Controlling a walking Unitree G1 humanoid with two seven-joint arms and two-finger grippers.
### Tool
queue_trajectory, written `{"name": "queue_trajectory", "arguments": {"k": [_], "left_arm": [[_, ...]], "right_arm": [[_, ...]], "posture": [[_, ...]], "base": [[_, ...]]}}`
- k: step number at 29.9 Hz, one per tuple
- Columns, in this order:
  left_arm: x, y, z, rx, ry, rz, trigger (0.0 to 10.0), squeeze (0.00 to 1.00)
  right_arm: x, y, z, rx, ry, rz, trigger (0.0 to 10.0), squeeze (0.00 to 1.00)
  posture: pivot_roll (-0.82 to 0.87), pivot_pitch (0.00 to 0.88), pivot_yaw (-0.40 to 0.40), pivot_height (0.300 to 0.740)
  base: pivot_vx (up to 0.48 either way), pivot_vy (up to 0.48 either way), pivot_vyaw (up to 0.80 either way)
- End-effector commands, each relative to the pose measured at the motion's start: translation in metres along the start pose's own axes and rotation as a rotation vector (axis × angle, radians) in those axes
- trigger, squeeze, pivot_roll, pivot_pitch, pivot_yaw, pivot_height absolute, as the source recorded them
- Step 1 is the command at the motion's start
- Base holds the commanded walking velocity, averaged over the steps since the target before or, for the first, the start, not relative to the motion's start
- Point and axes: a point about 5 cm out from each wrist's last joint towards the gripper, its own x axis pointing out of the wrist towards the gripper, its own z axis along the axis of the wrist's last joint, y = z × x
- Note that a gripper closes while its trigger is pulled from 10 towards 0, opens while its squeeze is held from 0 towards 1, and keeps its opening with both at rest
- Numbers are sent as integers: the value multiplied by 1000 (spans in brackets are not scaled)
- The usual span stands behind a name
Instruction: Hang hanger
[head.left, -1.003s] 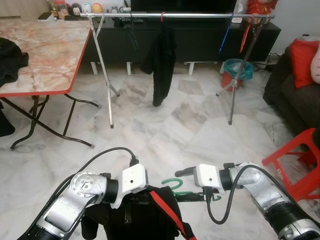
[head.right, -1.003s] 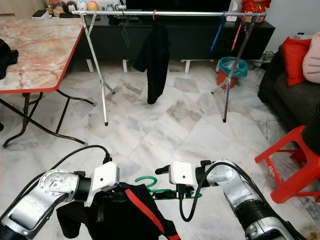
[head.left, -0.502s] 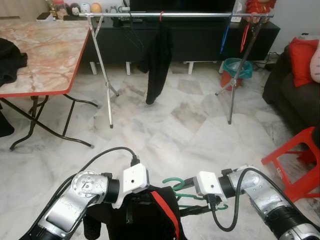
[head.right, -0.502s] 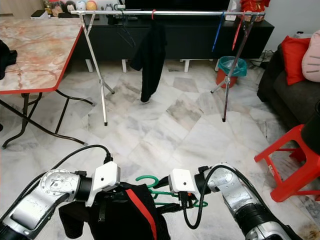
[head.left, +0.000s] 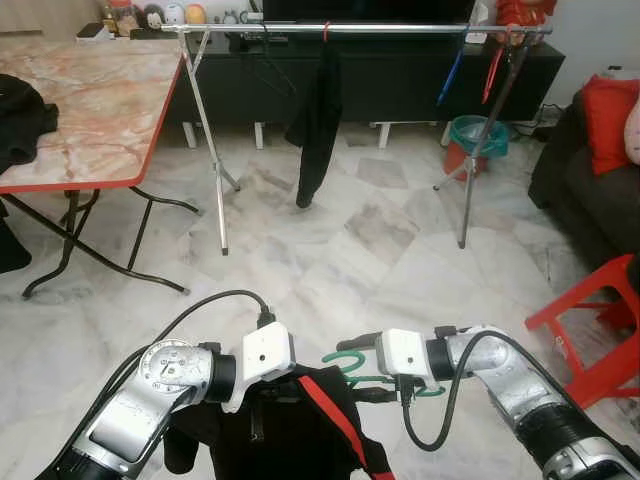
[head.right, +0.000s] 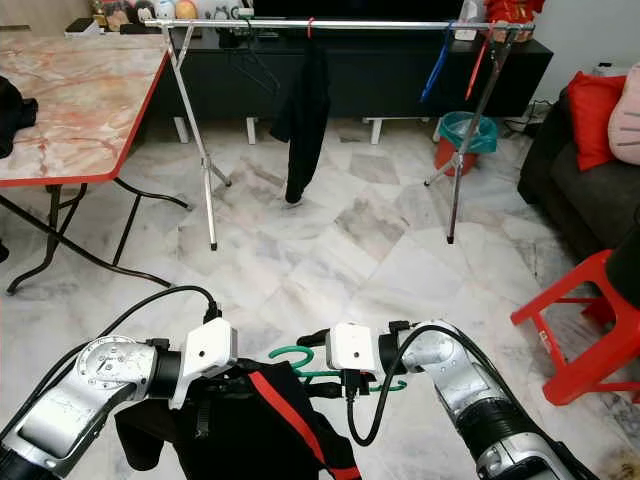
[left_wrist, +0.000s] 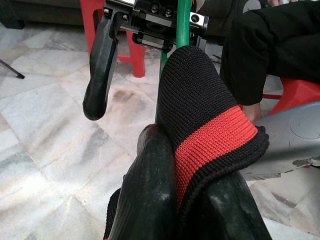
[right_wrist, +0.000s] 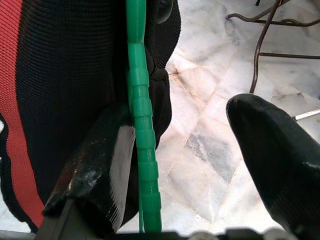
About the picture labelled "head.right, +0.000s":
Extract green plastic hanger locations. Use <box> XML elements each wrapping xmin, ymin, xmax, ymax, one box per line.
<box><xmin>268</xmin><ymin>345</ymin><xmax>409</xmax><ymax>393</ymax></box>

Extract black garment with red stripe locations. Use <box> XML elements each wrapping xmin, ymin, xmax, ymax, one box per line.
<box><xmin>115</xmin><ymin>360</ymin><xmax>361</xmax><ymax>480</ymax></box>

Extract blue plastic hanger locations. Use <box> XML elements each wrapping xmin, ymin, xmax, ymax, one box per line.
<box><xmin>420</xmin><ymin>25</ymin><xmax>453</xmax><ymax>104</ymax></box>

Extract red plastic hanger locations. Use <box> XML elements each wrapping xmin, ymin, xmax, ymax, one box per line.
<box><xmin>465</xmin><ymin>30</ymin><xmax>493</xmax><ymax>101</ymax></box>

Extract black trousers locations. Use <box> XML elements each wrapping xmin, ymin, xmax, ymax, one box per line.
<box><xmin>270</xmin><ymin>45</ymin><xmax>333</xmax><ymax>206</ymax></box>

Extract red plastic bucket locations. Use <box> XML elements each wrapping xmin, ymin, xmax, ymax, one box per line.
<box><xmin>435</xmin><ymin>138</ymin><xmax>481</xmax><ymax>176</ymax></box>

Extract teal plastic bin bag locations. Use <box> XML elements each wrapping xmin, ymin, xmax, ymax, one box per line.
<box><xmin>438</xmin><ymin>112</ymin><xmax>499</xmax><ymax>153</ymax></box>

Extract red plastic stool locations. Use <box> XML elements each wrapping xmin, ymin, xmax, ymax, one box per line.
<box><xmin>510</xmin><ymin>250</ymin><xmax>640</xmax><ymax>406</ymax></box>

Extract dark grey fabric sofa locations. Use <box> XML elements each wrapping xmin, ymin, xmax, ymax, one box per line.
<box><xmin>518</xmin><ymin>85</ymin><xmax>640</xmax><ymax>301</ymax></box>

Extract red square pillow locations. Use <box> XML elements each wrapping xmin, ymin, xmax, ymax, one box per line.
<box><xmin>565</xmin><ymin>72</ymin><xmax>629</xmax><ymax>171</ymax></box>

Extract pink cat face pillow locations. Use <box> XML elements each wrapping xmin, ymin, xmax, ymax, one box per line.
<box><xmin>608</xmin><ymin>70</ymin><xmax>640</xmax><ymax>166</ymax></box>

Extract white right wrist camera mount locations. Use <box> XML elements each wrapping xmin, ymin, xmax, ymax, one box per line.
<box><xmin>325</xmin><ymin>322</ymin><xmax>383</xmax><ymax>379</ymax></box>

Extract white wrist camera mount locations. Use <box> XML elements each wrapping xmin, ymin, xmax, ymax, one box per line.
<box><xmin>325</xmin><ymin>322</ymin><xmax>383</xmax><ymax>379</ymax></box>
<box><xmin>165</xmin><ymin>318</ymin><xmax>239</xmax><ymax>409</ymax></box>

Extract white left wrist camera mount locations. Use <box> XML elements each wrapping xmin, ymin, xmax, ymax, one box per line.
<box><xmin>165</xmin><ymin>318</ymin><xmax>239</xmax><ymax>409</ymax></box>

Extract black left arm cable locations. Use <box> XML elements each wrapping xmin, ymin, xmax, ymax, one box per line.
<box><xmin>60</xmin><ymin>285</ymin><xmax>223</xmax><ymax>441</ymax></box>

